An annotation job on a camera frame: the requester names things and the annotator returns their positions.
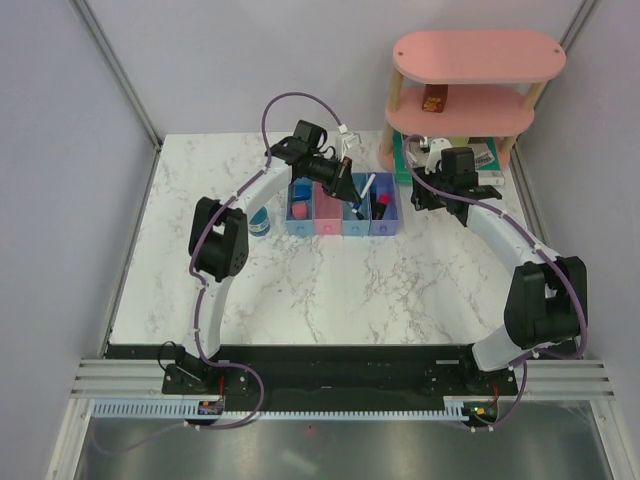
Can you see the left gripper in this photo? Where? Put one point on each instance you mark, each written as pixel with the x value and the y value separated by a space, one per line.
pixel 341 184

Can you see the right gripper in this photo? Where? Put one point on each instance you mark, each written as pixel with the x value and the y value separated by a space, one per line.
pixel 420 198

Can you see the pink drawer bin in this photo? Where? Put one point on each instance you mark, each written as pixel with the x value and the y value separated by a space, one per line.
pixel 327 213

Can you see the blue white pen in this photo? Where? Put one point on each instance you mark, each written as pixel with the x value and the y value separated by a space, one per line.
pixel 370 179

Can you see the blue white eraser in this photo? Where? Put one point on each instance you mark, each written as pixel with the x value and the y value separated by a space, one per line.
pixel 301 193

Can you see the pink eraser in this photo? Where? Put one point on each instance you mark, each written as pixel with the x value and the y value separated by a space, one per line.
pixel 300 210

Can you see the pink black highlighter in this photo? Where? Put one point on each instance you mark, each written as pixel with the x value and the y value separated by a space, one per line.
pixel 380 206

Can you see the light blue drawer bin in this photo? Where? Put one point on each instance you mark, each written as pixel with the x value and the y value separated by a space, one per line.
pixel 299 228

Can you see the purple drawer bin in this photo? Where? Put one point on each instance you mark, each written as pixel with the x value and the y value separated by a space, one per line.
pixel 388 226

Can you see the blue round tape dispenser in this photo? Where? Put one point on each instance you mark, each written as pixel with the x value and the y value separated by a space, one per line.
pixel 260 225

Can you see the black pen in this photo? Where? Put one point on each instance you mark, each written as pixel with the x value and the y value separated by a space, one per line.
pixel 357 212

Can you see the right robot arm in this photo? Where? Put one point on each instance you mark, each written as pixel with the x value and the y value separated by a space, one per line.
pixel 547 300

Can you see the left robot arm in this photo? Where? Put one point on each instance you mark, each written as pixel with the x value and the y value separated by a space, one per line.
pixel 219 242

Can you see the green book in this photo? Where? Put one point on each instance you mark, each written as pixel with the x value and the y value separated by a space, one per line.
pixel 485 153

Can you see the red small box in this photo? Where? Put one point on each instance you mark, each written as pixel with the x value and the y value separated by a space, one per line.
pixel 434 98

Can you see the pink three-tier shelf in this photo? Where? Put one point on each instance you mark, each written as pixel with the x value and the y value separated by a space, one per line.
pixel 494 79

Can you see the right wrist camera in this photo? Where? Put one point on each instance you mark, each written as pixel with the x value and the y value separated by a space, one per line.
pixel 434 155

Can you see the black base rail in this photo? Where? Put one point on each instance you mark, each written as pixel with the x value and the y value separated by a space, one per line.
pixel 313 377

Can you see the white cable duct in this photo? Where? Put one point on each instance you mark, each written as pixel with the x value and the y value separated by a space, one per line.
pixel 192 410

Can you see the aluminium frame rail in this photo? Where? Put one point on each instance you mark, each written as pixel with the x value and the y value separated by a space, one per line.
pixel 547 380

